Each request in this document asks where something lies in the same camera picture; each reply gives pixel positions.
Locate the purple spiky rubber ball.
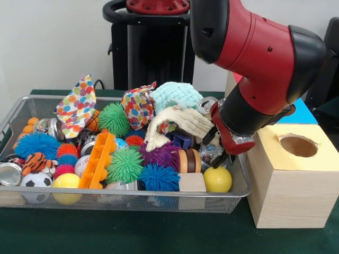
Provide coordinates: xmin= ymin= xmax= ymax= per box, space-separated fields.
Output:
xmin=139 ymin=142 xmax=182 ymax=171

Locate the crushed clear plastic bottle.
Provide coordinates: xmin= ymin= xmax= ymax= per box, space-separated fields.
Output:
xmin=198 ymin=142 xmax=226 ymax=169

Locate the clear mesh bin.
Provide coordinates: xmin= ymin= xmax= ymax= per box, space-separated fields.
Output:
xmin=0 ymin=94 xmax=251 ymax=213

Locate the green spiky rubber ball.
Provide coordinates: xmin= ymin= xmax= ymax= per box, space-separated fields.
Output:
xmin=97 ymin=102 xmax=131 ymax=137
xmin=106 ymin=147 xmax=144 ymax=184

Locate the black and white soccer ball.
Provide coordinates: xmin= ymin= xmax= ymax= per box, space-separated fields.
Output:
xmin=20 ymin=173 xmax=52 ymax=204

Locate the mint green muslin cloth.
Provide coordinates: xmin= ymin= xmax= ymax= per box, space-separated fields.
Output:
xmin=149 ymin=81 xmax=204 ymax=114

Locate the wooden box with three holes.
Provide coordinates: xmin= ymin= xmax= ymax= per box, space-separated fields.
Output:
xmin=225 ymin=71 xmax=339 ymax=229

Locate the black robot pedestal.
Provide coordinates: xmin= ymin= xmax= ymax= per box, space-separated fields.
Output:
xmin=102 ymin=0 xmax=198 ymax=92

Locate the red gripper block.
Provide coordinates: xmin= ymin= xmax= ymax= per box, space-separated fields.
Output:
xmin=201 ymin=99 xmax=256 ymax=169

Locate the yellow smiley ball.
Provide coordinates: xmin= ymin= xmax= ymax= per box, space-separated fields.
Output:
xmin=203 ymin=167 xmax=233 ymax=194

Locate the black chair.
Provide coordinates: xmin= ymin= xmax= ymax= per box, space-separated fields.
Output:
xmin=310 ymin=17 xmax=339 ymax=112

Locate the colourful polka-dot cloth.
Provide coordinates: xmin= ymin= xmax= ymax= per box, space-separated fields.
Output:
xmin=56 ymin=74 xmax=97 ymax=139
xmin=121 ymin=81 xmax=157 ymax=131

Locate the blue spiky rubber ball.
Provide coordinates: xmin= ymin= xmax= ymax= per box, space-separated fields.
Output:
xmin=13 ymin=131 xmax=60 ymax=160

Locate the pale yellow muslin cloth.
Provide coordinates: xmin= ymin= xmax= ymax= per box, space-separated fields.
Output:
xmin=145 ymin=105 xmax=216 ymax=153

